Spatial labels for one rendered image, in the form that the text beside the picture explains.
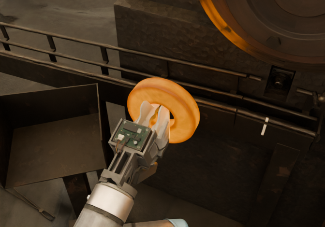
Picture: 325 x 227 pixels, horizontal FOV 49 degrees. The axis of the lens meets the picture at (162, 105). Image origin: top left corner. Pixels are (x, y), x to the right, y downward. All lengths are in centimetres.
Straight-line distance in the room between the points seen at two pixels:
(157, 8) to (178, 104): 37
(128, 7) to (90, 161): 43
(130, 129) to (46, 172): 39
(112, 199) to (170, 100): 22
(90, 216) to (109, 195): 4
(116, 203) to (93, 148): 39
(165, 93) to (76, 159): 38
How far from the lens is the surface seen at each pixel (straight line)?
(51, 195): 166
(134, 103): 75
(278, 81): 98
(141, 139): 63
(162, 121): 70
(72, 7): 283
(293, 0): 62
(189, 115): 70
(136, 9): 99
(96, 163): 95
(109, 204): 61
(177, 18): 95
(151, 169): 73
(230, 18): 75
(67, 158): 98
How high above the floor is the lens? 137
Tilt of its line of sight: 45 degrees down
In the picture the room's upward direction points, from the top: straight up
